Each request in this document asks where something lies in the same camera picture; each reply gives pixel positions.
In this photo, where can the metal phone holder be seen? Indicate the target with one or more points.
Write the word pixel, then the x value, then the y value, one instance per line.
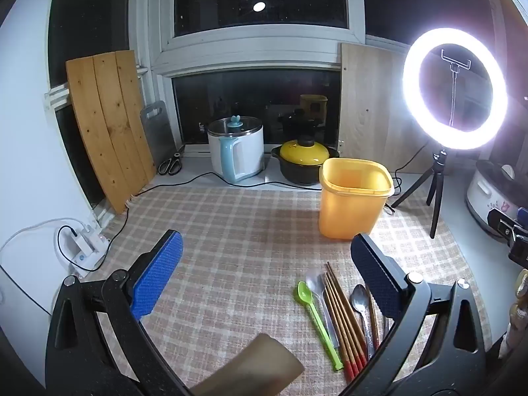
pixel 455 64

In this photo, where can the tan flat object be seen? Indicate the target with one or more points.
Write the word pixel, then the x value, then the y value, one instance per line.
pixel 255 367

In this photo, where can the white window frame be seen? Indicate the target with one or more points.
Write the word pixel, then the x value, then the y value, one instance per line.
pixel 247 49

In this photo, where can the grey cutting board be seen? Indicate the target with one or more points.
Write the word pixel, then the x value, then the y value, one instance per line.
pixel 159 132

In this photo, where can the yellow plastic container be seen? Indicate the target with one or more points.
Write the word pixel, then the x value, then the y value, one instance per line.
pixel 350 206

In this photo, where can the light wood panel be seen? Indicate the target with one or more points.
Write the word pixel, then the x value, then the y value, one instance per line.
pixel 371 103

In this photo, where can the black clay pot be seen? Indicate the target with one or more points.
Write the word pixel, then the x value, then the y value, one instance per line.
pixel 301 175

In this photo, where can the pale beige cloth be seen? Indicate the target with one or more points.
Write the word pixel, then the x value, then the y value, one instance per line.
pixel 517 321

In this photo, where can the black kitchen scissors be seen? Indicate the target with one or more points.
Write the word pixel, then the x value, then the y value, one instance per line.
pixel 171 165

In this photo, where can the white window rail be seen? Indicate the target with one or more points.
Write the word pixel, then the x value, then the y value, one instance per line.
pixel 55 97

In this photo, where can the yellow pot lid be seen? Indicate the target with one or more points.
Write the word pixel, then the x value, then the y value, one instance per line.
pixel 303 152

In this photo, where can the pine plank board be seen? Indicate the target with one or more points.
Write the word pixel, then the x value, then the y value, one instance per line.
pixel 107 123

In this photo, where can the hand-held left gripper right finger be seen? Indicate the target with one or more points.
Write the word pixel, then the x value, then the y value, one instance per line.
pixel 377 276

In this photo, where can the green plastic spoon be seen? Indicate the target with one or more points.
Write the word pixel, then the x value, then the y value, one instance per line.
pixel 307 293

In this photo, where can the white floral rice cooker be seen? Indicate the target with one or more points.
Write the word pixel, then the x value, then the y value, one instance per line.
pixel 480 198

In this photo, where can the black tripod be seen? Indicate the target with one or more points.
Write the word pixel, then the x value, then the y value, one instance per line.
pixel 439 165

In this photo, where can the plaid tablecloth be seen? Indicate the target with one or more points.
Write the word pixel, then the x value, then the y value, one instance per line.
pixel 231 235

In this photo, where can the white power strip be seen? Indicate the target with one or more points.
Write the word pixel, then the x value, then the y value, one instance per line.
pixel 88 251

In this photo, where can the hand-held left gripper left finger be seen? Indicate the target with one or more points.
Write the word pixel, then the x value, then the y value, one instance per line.
pixel 161 272

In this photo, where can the white and blue electric kettle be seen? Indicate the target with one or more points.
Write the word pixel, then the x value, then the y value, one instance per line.
pixel 247 148

